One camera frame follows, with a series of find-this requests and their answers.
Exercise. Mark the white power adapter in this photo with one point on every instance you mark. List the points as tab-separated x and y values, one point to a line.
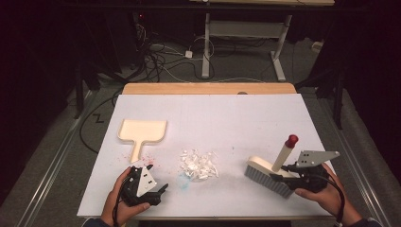
188	54

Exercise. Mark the white table mat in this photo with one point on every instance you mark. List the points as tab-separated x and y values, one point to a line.
220	110

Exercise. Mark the cream plastic dustpan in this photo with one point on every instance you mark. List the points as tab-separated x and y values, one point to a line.
142	130

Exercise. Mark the white metal desk frame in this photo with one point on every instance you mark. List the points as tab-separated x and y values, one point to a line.
206	47

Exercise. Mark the aluminium floor rail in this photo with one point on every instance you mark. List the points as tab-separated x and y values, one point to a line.
47	183
356	170

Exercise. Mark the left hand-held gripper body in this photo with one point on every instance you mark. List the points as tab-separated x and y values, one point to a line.
145	184

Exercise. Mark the person's left hand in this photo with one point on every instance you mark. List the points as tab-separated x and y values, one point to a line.
110	205

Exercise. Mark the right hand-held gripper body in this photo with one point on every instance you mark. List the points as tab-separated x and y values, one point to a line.
310	179

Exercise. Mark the person's right hand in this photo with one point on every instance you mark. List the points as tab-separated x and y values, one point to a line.
332	198

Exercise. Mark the cream brush with red cap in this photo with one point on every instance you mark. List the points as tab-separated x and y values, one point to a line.
285	154

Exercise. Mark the wooden table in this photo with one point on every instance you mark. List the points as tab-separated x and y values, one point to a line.
189	88

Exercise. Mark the pile of white paper scraps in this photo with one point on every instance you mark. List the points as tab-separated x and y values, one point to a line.
198	165

